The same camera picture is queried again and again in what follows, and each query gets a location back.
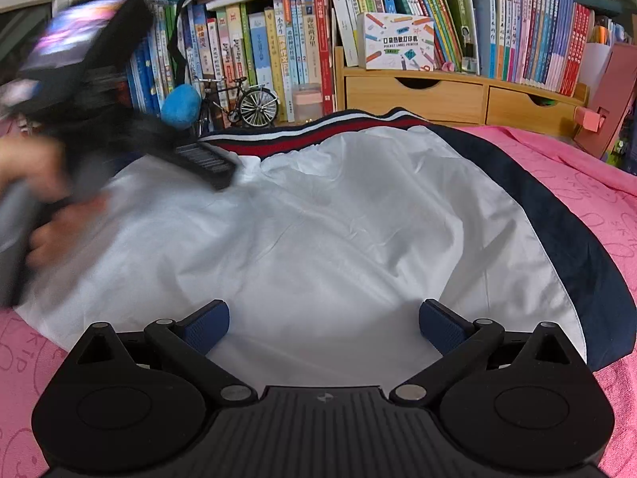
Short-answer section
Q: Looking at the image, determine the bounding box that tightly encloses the mauve cardboard box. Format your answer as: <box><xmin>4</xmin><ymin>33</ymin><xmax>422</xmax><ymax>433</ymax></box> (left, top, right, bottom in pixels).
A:
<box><xmin>577</xmin><ymin>42</ymin><xmax>637</xmax><ymax>160</ymax></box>

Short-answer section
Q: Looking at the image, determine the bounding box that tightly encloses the small pink box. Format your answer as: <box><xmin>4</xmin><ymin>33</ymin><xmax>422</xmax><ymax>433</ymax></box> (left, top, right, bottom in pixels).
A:
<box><xmin>573</xmin><ymin>108</ymin><xmax>607</xmax><ymax>134</ymax></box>

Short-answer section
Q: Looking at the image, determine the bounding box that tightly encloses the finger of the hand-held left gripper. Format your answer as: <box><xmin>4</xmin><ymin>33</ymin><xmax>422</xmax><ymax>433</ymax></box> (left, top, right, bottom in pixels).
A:
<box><xmin>174</xmin><ymin>141</ymin><xmax>238</xmax><ymax>191</ymax></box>

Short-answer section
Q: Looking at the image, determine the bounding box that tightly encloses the person's left hand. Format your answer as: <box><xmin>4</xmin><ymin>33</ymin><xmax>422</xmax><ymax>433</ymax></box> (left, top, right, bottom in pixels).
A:
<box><xmin>0</xmin><ymin>132</ymin><xmax>110</xmax><ymax>272</ymax></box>

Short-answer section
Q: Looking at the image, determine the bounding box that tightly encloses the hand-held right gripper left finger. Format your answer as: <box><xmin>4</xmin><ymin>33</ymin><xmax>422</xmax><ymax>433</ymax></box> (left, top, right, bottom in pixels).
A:
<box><xmin>74</xmin><ymin>299</ymin><xmax>260</xmax><ymax>403</ymax></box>

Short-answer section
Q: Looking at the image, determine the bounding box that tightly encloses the wooden drawer organizer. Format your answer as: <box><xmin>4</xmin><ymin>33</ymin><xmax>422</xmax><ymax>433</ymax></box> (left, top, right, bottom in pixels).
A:
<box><xmin>334</xmin><ymin>45</ymin><xmax>590</xmax><ymax>127</ymax></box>

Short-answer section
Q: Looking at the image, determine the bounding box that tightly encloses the black bicycle model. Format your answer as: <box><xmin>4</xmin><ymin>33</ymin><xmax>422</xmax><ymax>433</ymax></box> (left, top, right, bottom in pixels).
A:
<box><xmin>196</xmin><ymin>76</ymin><xmax>280</xmax><ymax>133</ymax></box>

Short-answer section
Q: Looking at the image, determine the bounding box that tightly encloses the pink rabbit print blanket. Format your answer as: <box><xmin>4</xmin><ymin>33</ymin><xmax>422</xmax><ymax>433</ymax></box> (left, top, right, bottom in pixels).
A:
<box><xmin>0</xmin><ymin>122</ymin><xmax>637</xmax><ymax>478</ymax></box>

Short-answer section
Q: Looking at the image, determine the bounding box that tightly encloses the white and navy jacket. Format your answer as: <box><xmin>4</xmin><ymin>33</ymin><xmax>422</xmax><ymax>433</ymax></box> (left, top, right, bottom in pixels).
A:
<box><xmin>0</xmin><ymin>107</ymin><xmax>637</xmax><ymax>374</ymax></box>

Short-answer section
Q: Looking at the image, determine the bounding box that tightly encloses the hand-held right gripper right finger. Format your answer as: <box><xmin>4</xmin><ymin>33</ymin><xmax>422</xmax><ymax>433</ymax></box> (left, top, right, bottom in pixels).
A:
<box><xmin>389</xmin><ymin>299</ymin><xmax>575</xmax><ymax>403</ymax></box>

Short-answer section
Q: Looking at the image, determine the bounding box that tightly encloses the row of thin colourful books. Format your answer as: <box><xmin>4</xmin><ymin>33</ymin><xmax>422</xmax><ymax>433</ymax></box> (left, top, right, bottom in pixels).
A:
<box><xmin>323</xmin><ymin>0</ymin><xmax>595</xmax><ymax>98</ymax></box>

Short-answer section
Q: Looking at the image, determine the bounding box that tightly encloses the white label printer box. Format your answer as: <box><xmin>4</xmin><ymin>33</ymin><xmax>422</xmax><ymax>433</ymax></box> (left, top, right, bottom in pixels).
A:
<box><xmin>357</xmin><ymin>11</ymin><xmax>438</xmax><ymax>71</ymax></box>

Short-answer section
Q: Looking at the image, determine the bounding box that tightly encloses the blue plush pompom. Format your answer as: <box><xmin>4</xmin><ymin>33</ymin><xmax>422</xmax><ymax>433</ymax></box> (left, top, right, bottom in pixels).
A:
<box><xmin>160</xmin><ymin>84</ymin><xmax>201</xmax><ymax>127</ymax></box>

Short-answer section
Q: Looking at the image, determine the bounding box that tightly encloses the pink lidded cup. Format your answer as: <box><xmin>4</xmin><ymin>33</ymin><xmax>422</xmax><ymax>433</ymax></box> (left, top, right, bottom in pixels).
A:
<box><xmin>293</xmin><ymin>84</ymin><xmax>324</xmax><ymax>125</ymax></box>

